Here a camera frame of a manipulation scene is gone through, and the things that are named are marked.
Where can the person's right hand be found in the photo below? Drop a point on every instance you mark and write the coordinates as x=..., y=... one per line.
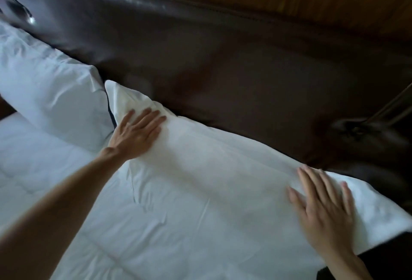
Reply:
x=325, y=222

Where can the person's left hand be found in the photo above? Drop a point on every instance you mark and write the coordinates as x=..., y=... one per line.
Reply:
x=133, y=140

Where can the white pillow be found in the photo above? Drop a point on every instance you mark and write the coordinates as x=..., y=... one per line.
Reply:
x=54, y=90
x=225, y=167

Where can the person's left forearm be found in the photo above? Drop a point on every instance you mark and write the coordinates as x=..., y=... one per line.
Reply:
x=48, y=218

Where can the brown leather headboard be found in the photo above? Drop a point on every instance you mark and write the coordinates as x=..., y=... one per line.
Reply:
x=241, y=74

